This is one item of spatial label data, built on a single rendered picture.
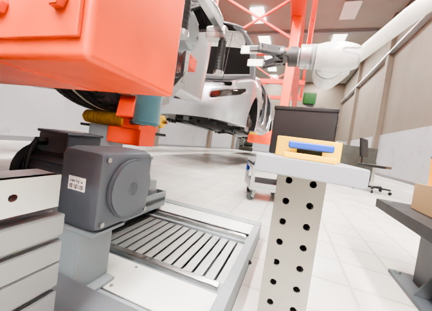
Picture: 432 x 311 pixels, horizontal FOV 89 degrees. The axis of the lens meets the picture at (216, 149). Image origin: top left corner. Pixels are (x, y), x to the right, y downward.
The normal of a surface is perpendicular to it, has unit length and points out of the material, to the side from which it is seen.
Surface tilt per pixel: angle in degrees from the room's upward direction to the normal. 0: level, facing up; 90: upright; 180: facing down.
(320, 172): 90
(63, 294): 0
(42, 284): 90
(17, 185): 90
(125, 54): 90
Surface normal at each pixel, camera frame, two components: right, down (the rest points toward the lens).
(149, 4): 0.93, 0.14
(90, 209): 0.06, 0.04
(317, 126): -0.46, -0.03
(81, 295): 0.14, -0.99
